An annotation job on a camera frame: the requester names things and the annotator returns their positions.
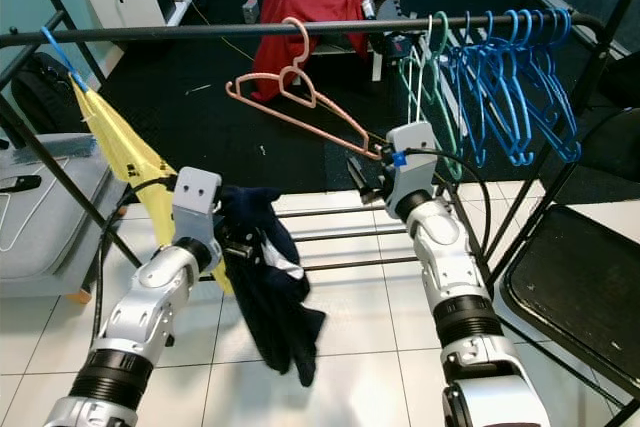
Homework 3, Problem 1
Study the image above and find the black backpack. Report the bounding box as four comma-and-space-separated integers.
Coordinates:
20, 47, 101, 138

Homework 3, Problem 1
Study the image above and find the dark navy t-shirt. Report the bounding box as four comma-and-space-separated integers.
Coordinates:
218, 185, 326, 388

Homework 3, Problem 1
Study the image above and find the black metal clothes rack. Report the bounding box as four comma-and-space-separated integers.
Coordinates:
0, 12, 640, 348

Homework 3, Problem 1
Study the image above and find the salmon pink hanger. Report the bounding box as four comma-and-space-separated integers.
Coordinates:
225, 17, 386, 161

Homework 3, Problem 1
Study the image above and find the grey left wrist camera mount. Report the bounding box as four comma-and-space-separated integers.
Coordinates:
172, 167, 223, 248

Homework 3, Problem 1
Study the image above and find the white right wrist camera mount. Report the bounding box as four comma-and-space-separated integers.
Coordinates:
385, 122, 436, 203

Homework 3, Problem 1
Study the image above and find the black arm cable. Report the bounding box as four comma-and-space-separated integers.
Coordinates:
425, 147, 496, 258
95, 177, 181, 348

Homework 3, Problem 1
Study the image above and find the yellow t-shirt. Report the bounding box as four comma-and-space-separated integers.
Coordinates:
72, 77, 231, 293

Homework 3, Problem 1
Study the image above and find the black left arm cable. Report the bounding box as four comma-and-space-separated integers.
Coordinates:
95, 177, 181, 348

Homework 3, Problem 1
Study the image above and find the blue plastic hanger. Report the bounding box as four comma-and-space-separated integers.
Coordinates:
450, 15, 511, 163
520, 9, 583, 163
40, 25, 91, 93
470, 12, 536, 166
495, 10, 561, 163

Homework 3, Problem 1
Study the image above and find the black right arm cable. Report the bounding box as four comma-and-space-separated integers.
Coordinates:
425, 147, 496, 258

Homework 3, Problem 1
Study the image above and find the black folding chair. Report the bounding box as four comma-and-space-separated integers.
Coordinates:
500, 107, 640, 413

